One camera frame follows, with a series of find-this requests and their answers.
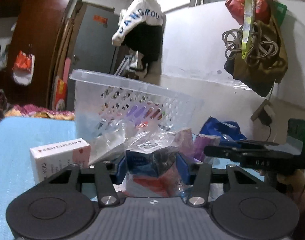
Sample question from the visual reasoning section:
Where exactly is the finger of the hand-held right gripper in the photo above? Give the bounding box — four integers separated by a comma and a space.
204, 145, 245, 162
224, 140, 280, 149

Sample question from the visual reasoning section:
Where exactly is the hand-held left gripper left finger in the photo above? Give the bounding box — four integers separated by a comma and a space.
46, 154, 127, 208

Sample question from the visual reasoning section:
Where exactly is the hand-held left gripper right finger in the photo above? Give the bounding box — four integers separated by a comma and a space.
176, 152, 259, 208

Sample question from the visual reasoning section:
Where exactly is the clear plastic bag of packets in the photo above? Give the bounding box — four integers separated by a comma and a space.
122, 127, 193, 198

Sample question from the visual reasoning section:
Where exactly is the clear plastic basket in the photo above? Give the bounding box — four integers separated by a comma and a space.
69, 69, 205, 165

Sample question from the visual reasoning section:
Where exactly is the person's right hand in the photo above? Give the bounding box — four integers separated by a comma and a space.
277, 171, 305, 207

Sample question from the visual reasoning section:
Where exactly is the blue fabric bag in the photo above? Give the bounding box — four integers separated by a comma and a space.
199, 116, 248, 146

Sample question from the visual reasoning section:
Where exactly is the crumpled clear plastic wrap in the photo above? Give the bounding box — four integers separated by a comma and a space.
91, 121, 128, 165

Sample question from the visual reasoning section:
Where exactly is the dark hanging bag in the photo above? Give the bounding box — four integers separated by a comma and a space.
224, 57, 276, 98

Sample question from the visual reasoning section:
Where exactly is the white and pink tissue box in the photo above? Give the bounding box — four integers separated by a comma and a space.
29, 138, 91, 184

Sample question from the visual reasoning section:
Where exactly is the olive canvas bag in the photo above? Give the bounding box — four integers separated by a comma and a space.
232, 12, 289, 88

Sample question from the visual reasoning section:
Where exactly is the red printed bag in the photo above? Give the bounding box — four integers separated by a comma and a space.
54, 77, 68, 111

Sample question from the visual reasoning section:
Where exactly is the floral blanket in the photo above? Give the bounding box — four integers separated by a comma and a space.
4, 103, 76, 121

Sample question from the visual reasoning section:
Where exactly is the light blue table mat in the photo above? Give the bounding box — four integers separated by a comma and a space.
0, 116, 93, 240

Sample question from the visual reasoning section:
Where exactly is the pink paper roll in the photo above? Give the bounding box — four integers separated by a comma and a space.
64, 57, 78, 81

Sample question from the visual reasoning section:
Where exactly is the grey metal door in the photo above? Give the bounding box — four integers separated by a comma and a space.
74, 1, 130, 76

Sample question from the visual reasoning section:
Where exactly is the green hanging bag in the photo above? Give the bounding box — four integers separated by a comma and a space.
272, 1, 288, 27

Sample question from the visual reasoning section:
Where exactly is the orange and white plastic bag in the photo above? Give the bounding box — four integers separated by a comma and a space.
12, 50, 35, 86

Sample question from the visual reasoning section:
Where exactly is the red hanging bag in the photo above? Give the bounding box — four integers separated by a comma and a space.
225, 0, 272, 26

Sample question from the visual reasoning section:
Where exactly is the white and black hooded jacket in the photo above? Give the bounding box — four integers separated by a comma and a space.
112, 0, 167, 77

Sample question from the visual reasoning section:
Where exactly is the dark wooden wardrobe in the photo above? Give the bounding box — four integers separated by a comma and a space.
0, 0, 81, 111

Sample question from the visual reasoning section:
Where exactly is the wall socket with charger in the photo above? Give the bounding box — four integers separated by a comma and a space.
250, 99, 277, 127

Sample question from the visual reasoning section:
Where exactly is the coiled grey cable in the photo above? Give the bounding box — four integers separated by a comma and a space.
221, 21, 281, 66

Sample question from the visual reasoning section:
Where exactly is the yellow-green lanyard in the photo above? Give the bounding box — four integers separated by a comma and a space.
241, 0, 256, 61

